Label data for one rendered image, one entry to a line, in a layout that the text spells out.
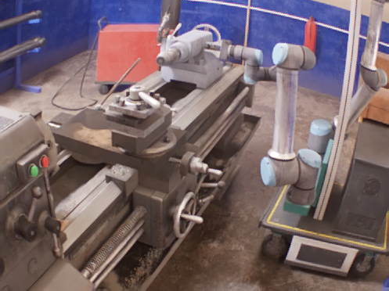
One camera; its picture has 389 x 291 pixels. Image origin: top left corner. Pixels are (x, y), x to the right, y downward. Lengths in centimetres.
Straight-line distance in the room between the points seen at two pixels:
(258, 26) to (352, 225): 385
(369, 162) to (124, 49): 325
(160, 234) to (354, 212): 113
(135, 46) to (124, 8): 191
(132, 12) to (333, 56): 306
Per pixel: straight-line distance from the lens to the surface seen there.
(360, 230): 246
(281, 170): 217
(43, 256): 128
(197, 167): 174
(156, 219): 179
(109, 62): 479
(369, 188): 229
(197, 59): 276
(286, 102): 209
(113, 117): 169
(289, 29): 565
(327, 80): 574
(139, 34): 464
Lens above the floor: 178
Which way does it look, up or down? 27 degrees down
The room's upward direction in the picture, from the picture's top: 5 degrees clockwise
